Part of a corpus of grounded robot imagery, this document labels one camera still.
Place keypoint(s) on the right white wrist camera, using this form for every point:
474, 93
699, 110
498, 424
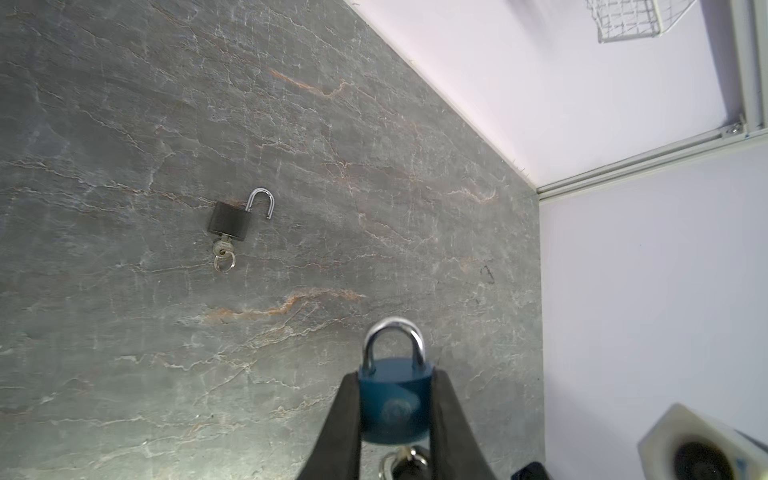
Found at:
686, 444

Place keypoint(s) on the silver key with ring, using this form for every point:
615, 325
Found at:
224, 254

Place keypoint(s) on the black padlock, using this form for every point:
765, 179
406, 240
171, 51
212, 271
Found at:
234, 221

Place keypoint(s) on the small key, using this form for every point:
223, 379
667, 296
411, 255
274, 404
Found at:
406, 463

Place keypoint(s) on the aluminium enclosure frame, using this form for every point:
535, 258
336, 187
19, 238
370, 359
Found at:
749, 26

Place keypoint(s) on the white wire shelf basket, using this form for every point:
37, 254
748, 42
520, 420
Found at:
624, 20

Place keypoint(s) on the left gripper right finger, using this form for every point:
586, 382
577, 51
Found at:
455, 453

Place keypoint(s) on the blue padlock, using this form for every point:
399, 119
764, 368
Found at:
395, 392

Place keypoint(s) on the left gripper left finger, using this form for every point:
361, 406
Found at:
337, 451

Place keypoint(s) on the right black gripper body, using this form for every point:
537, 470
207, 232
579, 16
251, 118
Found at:
533, 471

